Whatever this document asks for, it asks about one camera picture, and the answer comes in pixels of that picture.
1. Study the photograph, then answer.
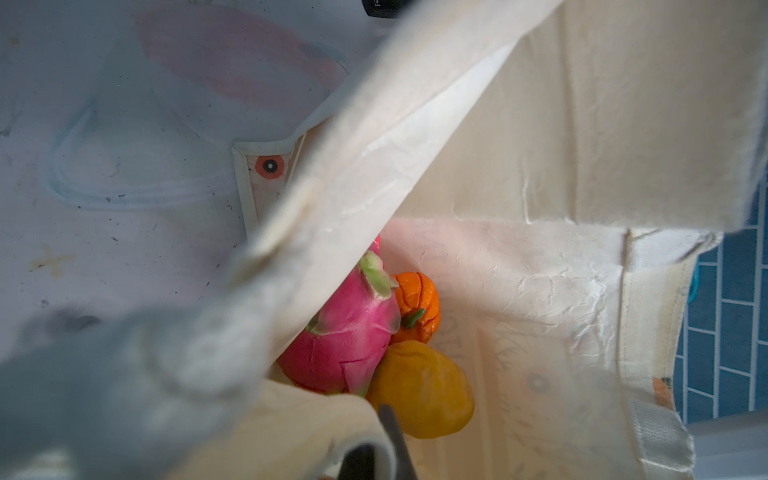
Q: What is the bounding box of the pink dragon fruit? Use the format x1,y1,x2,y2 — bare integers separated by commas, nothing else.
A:
277,239,401,397

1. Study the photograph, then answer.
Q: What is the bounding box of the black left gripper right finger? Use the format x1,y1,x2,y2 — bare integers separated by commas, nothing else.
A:
378,404,418,480

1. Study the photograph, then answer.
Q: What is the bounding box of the cream floral tote bag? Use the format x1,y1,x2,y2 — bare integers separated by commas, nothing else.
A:
1,1,767,479

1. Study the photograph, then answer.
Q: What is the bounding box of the black small device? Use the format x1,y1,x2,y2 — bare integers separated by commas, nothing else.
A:
362,0,412,19

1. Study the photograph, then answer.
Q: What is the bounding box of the orange pumpkin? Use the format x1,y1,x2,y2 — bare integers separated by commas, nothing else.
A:
390,272,441,344

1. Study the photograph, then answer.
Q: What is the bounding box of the yellow potato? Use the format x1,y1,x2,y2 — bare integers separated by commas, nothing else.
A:
366,340,475,439

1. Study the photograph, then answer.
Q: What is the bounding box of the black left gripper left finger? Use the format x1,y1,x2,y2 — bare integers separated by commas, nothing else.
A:
337,444,375,480

